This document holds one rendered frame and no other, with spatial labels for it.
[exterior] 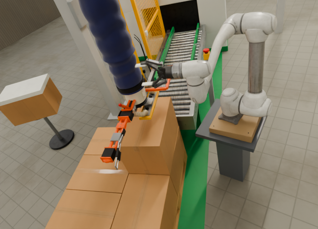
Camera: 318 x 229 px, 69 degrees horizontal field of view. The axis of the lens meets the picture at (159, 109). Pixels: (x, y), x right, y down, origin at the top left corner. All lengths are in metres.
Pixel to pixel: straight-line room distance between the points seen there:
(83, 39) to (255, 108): 2.16
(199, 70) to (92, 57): 2.12
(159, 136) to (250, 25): 1.02
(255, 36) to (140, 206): 1.53
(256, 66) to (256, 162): 1.35
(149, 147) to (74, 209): 0.90
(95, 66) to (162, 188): 1.90
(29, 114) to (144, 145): 1.96
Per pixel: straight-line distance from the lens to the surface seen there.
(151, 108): 1.86
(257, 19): 1.65
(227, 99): 1.89
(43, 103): 3.26
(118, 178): 2.27
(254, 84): 1.80
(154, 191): 2.07
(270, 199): 2.59
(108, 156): 1.47
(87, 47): 3.15
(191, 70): 1.29
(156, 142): 1.83
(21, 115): 3.47
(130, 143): 1.91
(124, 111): 1.73
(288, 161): 2.86
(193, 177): 2.71
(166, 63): 3.55
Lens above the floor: 2.29
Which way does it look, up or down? 40 degrees down
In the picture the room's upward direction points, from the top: 18 degrees counter-clockwise
